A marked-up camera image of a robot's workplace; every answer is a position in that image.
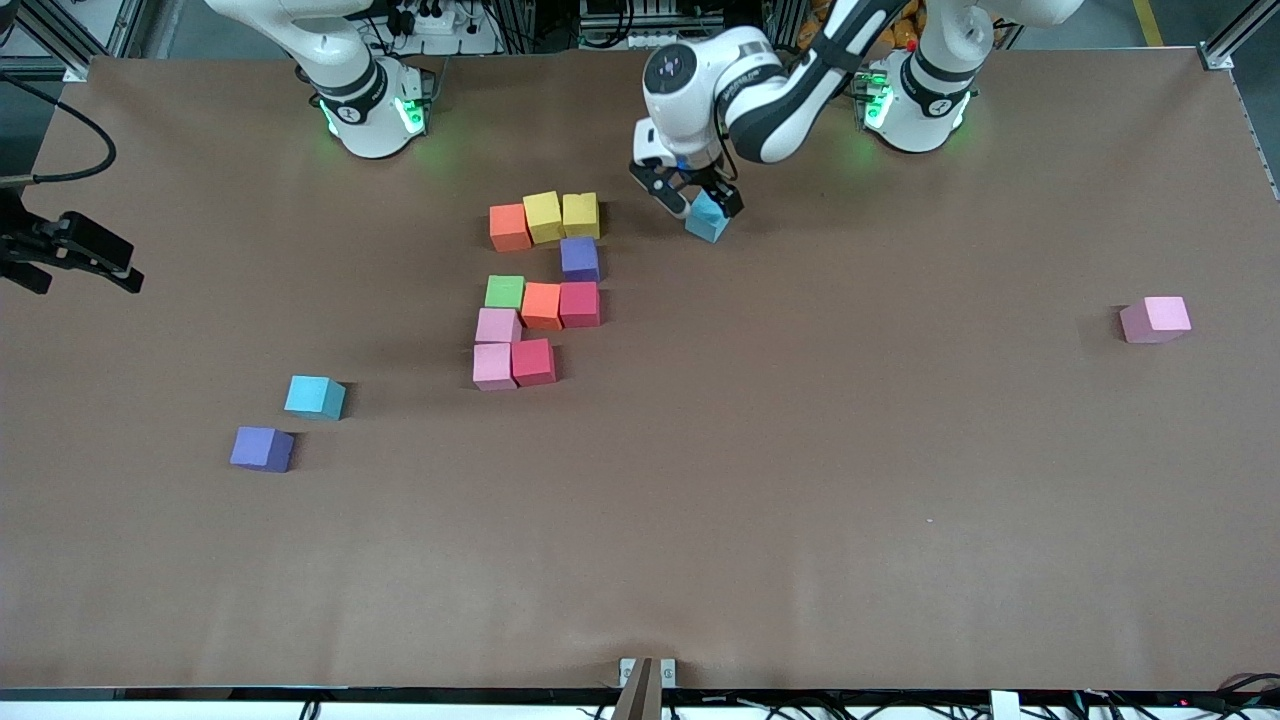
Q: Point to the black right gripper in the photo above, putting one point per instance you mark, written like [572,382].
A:
[22,246]

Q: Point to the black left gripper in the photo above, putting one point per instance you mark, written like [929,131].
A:
[716,187]

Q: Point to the blue foam cube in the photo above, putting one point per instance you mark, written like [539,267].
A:
[312,396]
[708,222]

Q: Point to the yellow foam cube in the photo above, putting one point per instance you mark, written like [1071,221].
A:
[543,217]
[581,215]

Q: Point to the purple foam cube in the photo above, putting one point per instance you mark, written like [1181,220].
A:
[580,259]
[262,449]

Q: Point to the red foam cube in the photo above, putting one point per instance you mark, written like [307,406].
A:
[580,304]
[534,362]

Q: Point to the orange foam cube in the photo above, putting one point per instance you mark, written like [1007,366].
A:
[509,228]
[543,306]

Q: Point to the green foam cube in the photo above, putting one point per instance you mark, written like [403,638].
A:
[505,292]

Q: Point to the pink foam cube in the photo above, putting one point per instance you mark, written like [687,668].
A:
[1155,320]
[493,366]
[497,326]

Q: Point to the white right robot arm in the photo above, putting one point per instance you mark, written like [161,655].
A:
[370,120]

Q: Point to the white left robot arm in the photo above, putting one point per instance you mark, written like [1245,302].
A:
[690,80]

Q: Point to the white power strip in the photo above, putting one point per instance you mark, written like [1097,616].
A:
[435,22]
[655,40]

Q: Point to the bag of orange fruits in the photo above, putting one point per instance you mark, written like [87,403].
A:
[905,35]

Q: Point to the brown paper table cover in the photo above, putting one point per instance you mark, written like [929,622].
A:
[900,550]

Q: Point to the small white box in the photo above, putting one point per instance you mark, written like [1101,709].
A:
[1004,706]

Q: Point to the aluminium frame profile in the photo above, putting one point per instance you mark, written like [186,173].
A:
[1218,57]
[50,68]

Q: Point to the small metal bracket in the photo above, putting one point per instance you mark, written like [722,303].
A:
[627,672]

